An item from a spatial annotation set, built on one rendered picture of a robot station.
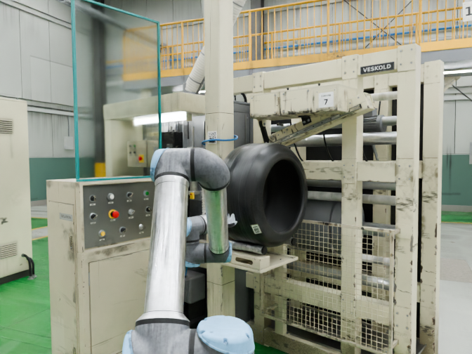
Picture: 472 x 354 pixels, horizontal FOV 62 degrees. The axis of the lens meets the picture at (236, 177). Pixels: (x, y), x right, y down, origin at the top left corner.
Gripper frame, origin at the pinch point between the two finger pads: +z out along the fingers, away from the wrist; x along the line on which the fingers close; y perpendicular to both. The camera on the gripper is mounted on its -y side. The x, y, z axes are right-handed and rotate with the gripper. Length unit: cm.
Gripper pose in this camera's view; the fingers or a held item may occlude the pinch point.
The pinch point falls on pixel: (234, 223)
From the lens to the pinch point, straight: 202.6
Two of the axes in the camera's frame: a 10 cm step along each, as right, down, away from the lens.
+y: -0.1, -10.0, -0.4
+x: -7.5, -0.2, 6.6
